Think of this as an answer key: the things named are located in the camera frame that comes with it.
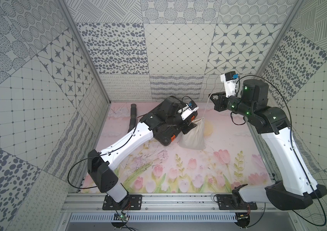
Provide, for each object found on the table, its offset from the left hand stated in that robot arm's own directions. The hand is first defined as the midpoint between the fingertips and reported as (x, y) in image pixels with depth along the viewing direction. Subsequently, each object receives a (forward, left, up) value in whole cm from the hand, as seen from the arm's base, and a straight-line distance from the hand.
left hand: (189, 112), depth 72 cm
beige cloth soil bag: (-6, -4, -15) cm, 17 cm away
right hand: (-1, -8, +11) cm, 14 cm away
